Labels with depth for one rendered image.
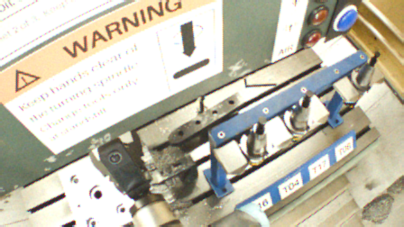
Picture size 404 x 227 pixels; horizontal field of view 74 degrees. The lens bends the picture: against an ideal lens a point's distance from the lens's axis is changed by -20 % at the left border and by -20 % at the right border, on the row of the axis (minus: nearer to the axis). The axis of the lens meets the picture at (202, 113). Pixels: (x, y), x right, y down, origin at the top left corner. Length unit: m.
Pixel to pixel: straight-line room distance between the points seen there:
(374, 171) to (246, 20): 1.10
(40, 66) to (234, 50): 0.15
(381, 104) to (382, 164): 0.24
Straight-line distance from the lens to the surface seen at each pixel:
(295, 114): 0.66
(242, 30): 0.25
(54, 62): 0.19
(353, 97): 0.78
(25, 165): 0.27
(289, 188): 0.94
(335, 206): 1.20
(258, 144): 0.61
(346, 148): 1.04
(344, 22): 0.33
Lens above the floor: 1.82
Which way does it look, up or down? 61 degrees down
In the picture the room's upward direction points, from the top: 6 degrees counter-clockwise
